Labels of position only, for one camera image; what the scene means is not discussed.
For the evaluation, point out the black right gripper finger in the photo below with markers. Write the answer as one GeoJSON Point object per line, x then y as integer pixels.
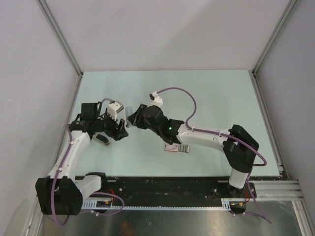
{"type": "Point", "coordinates": [136, 114]}
{"type": "Point", "coordinates": [139, 123]}

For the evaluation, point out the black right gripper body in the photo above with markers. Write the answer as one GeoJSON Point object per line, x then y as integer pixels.
{"type": "Point", "coordinates": [143, 123]}

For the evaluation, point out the white slotted cable duct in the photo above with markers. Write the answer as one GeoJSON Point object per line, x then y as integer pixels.
{"type": "Point", "coordinates": [94, 205]}

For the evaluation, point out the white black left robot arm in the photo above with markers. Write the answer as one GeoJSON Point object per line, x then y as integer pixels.
{"type": "Point", "coordinates": [80, 134]}

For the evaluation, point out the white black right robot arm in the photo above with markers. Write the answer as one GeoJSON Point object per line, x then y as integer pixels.
{"type": "Point", "coordinates": [239, 147]}

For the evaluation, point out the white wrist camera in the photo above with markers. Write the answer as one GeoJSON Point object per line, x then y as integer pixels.
{"type": "Point", "coordinates": [115, 109]}
{"type": "Point", "coordinates": [156, 100]}

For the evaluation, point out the red white staple box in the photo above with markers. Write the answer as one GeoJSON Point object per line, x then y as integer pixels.
{"type": "Point", "coordinates": [177, 148]}

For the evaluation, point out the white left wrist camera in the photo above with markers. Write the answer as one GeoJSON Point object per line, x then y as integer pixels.
{"type": "Point", "coordinates": [115, 109]}

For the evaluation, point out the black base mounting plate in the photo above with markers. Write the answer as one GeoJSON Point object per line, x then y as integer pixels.
{"type": "Point", "coordinates": [174, 191]}

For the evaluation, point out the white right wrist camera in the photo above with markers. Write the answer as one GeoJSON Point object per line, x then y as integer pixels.
{"type": "Point", "coordinates": [156, 100]}

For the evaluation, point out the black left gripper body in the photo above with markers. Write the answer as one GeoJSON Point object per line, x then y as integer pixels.
{"type": "Point", "coordinates": [106, 125]}

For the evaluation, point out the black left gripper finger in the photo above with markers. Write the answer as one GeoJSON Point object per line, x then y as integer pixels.
{"type": "Point", "coordinates": [121, 133]}
{"type": "Point", "coordinates": [122, 124]}

